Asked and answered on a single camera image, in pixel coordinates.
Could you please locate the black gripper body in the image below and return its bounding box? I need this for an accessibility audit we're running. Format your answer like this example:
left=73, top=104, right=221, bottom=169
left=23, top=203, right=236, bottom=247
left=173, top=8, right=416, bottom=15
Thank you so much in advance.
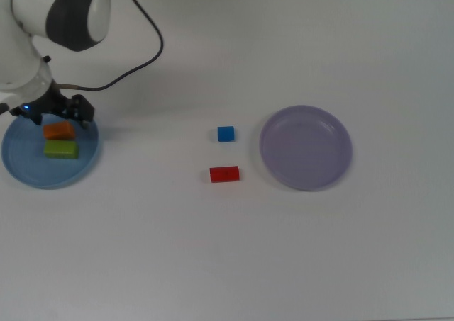
left=24, top=81, right=71, bottom=117

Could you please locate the orange block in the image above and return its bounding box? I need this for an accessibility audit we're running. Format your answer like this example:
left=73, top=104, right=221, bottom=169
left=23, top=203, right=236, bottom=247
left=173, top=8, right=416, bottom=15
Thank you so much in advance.
left=43, top=120, right=77, bottom=140

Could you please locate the green block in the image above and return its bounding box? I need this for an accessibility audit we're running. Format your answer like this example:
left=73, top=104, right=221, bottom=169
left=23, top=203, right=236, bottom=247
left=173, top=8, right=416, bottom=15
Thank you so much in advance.
left=43, top=140, right=79, bottom=160

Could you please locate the blue block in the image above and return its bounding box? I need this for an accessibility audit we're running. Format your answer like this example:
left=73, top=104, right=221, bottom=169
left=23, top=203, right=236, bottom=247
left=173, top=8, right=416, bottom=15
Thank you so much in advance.
left=217, top=125, right=236, bottom=143

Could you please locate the red block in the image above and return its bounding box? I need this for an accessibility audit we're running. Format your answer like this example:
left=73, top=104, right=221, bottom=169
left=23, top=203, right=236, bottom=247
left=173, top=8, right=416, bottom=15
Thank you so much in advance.
left=209, top=165, right=240, bottom=184

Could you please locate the blue plate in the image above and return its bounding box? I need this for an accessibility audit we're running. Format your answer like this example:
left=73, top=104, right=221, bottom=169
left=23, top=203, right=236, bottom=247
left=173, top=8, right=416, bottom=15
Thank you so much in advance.
left=1, top=112, right=104, bottom=190

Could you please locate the purple plate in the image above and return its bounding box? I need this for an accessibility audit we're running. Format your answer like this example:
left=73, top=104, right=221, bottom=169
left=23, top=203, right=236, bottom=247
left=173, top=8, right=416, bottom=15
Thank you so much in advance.
left=258, top=104, right=354, bottom=192

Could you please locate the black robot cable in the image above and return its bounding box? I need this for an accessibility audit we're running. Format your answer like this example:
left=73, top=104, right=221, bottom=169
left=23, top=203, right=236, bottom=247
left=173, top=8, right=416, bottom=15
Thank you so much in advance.
left=57, top=0, right=165, bottom=90

